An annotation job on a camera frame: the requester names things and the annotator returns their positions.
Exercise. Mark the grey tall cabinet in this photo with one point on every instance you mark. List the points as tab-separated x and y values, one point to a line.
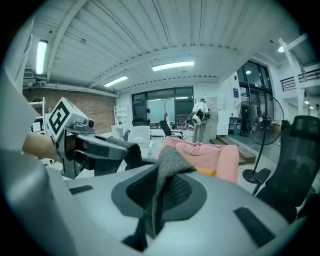
211	125

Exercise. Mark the ceiling tube light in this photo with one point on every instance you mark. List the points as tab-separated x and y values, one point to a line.
41	57
116	81
172	66

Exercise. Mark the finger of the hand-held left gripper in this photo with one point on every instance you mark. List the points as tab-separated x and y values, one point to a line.
220	200
100	200

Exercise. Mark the grey cloth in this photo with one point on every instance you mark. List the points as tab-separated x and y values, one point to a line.
167	162

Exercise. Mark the white storage rack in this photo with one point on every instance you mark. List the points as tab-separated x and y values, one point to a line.
43	110

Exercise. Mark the white bookshelf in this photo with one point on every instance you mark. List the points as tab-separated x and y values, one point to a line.
121	113

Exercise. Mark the wooden step platform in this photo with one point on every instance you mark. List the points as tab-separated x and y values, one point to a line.
247	157

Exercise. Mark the black high-back office chair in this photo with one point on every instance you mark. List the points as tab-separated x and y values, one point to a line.
139	121

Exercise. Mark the pink cloth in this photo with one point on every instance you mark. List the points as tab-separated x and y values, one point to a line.
212	157

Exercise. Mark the wooden coat rack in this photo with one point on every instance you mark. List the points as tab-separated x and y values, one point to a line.
166	111

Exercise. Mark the blue wall poster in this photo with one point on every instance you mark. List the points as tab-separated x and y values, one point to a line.
235	93

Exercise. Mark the black mesh office chair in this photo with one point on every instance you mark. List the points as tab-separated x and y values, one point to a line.
295	175

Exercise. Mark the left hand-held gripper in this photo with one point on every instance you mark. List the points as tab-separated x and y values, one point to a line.
62	117

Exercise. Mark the white office chair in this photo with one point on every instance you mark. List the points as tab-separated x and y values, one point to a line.
140	135

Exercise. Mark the yellow cushion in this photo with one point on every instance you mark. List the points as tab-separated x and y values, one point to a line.
206	172

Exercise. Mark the white cabinet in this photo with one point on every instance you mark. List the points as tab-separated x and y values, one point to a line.
223	122

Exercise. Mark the black-framed window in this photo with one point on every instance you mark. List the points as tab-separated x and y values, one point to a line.
160	105

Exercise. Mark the large black standing fan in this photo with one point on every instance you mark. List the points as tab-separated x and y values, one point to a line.
266	125

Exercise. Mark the black-framed glass door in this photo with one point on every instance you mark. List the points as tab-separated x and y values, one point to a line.
255	82

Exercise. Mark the black chrome-frame visitor chair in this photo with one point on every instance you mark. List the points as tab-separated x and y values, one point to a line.
166	128

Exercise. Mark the small black standing fan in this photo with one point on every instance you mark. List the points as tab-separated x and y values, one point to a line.
243	112

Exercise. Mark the white round worn pack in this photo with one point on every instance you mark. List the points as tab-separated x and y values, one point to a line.
198	118

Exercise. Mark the black balcony railing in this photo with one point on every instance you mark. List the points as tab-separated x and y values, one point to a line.
290	83

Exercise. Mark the person's left forearm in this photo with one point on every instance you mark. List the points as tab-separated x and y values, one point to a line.
40	147

